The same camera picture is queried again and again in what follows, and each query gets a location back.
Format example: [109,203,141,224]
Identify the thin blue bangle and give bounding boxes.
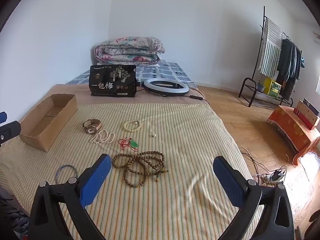
[54,164,79,184]

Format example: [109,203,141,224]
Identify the brown wooden prayer beads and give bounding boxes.
[111,151,169,188]

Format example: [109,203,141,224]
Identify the red strap wristwatch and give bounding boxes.
[82,119,102,135]

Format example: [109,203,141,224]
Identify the red cord jade pendant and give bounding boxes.
[117,137,138,152]

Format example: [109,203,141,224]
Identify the open cardboard box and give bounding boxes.
[20,94,78,152]

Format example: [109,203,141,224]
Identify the striped yellow bed cover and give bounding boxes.
[1,103,251,239]

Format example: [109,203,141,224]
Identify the orange covered low table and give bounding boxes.
[268,105,319,166]

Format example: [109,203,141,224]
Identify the books on orange table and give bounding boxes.
[293,100,319,130]

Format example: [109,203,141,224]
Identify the black snack bag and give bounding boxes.
[89,64,137,98]

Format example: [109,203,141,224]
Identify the yellow box on rack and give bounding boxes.
[264,77,281,98]

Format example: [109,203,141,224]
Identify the folded floral quilt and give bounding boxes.
[94,36,165,64]

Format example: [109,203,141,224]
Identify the blue plaid bed sheet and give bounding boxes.
[65,61,199,90]

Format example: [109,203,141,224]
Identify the brown blanket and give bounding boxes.
[19,84,208,122]

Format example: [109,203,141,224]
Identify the dark hanging clothes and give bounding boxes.
[276,38,302,100]

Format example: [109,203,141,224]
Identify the black clothes rack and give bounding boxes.
[238,14,305,108]

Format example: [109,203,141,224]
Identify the striped hanging towel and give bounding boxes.
[258,18,284,79]

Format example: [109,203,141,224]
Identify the power strip with cables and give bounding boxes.
[239,147,289,187]

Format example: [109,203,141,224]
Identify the white pearl necklace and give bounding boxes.
[90,129,116,144]

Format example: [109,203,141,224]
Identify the cream bead bracelet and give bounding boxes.
[123,119,143,133]

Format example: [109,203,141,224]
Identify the white ring light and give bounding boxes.
[143,78,189,96]

